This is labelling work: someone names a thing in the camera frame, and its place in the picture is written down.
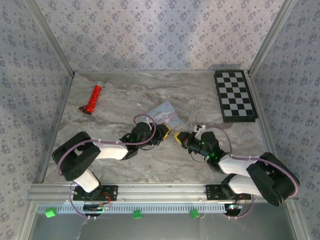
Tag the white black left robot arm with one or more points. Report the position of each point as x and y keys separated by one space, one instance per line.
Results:
x=112 y=152

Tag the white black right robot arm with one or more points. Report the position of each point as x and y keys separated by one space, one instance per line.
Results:
x=235 y=165

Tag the black grey chessboard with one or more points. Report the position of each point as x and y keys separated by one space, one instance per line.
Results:
x=235 y=96

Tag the red glitter tube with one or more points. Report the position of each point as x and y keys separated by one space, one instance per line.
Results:
x=94 y=98

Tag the controller circuit board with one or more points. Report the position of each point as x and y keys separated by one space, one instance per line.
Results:
x=233 y=207
x=97 y=208

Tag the green plastic block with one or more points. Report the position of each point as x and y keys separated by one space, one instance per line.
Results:
x=137 y=214
x=50 y=212
x=194 y=213

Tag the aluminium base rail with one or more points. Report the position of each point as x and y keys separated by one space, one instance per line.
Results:
x=162 y=192

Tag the aluminium table back rail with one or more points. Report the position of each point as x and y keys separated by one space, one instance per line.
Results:
x=150 y=72

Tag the aluminium table side rail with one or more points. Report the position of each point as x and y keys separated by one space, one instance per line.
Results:
x=56 y=120

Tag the aluminium frame leg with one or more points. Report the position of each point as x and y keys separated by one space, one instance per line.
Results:
x=27 y=222
x=297 y=220

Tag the aluminium frame post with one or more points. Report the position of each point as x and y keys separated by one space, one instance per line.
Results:
x=50 y=37
x=271 y=37

